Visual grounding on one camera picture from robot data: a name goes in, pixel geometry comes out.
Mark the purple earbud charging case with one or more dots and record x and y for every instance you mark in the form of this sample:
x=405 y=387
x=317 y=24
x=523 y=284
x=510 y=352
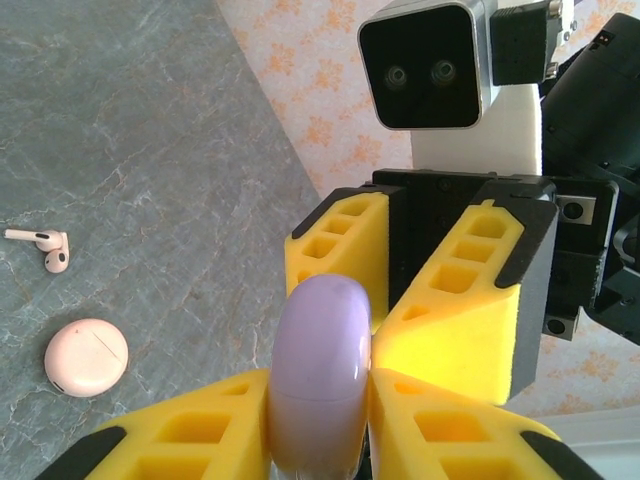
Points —
x=320 y=350

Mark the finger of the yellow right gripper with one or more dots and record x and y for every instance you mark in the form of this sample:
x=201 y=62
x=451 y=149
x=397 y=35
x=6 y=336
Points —
x=345 y=235
x=460 y=330

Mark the pink earbud charging case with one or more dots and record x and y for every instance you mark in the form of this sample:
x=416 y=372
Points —
x=86 y=357

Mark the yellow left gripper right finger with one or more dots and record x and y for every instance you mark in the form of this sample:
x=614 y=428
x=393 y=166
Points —
x=450 y=435

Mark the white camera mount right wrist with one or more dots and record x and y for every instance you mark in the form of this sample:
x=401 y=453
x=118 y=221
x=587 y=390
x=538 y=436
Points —
x=500 y=145

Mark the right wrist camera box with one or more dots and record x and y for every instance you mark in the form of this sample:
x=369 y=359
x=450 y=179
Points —
x=420 y=65

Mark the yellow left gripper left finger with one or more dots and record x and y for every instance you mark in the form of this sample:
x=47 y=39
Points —
x=200 y=435

